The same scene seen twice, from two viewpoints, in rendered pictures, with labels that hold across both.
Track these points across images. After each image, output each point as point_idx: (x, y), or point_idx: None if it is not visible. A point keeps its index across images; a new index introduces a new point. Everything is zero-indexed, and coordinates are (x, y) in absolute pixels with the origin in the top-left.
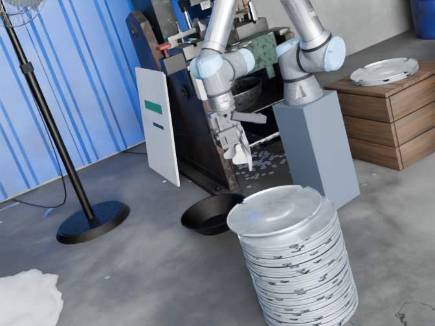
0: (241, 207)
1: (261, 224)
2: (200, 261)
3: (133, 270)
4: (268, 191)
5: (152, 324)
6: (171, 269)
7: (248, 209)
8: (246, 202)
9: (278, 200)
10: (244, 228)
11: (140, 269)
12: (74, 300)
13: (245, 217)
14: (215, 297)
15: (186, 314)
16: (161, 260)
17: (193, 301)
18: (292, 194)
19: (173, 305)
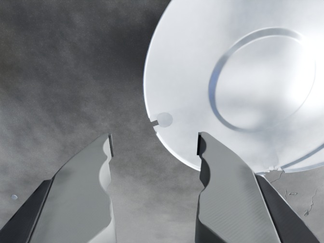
0: (174, 131)
1: (285, 132)
2: (44, 114)
3: (15, 175)
4: (153, 45)
5: (131, 178)
6: (41, 144)
7: (200, 126)
8: (162, 115)
9: (243, 57)
10: (262, 158)
11: (17, 169)
12: None
13: (223, 141)
14: (133, 124)
15: (140, 153)
16: (11, 149)
17: (125, 142)
18: (243, 4)
19: (116, 159)
